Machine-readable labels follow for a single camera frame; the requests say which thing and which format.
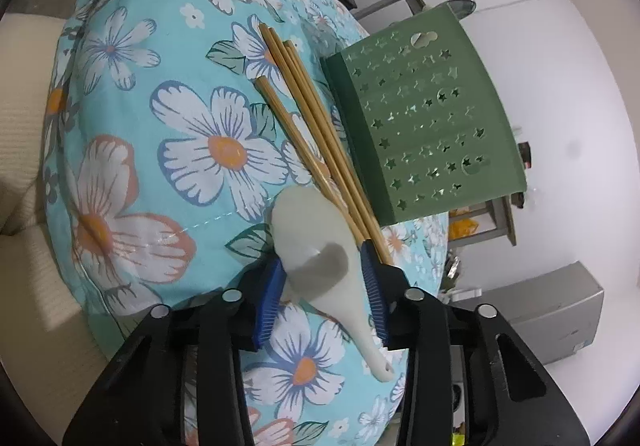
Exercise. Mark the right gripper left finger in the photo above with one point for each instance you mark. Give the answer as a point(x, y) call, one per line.
point(267, 295)

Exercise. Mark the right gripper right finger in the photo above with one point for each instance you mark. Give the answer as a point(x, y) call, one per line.
point(372, 268)

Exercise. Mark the bamboo chopstick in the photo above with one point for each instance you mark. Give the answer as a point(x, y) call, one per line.
point(329, 168)
point(275, 45)
point(358, 200)
point(323, 147)

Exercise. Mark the white plastic rice paddle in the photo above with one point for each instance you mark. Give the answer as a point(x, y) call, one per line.
point(319, 254)

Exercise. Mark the bamboo chopstick angled apart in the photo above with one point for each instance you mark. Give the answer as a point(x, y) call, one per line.
point(304, 154)

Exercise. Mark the wooden top metal table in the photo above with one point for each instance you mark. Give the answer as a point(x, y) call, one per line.
point(415, 7)

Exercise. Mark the spoon standing in holder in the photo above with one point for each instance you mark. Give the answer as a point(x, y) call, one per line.
point(461, 8)

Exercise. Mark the yellow plastic bag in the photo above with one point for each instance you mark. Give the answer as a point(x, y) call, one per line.
point(461, 224)

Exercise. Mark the green perforated utensil holder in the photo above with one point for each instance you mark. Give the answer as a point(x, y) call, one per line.
point(425, 126)

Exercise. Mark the floral turquoise tablecloth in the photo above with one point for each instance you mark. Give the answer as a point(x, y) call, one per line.
point(161, 163)

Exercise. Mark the grey refrigerator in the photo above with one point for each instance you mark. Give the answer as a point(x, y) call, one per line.
point(556, 314)

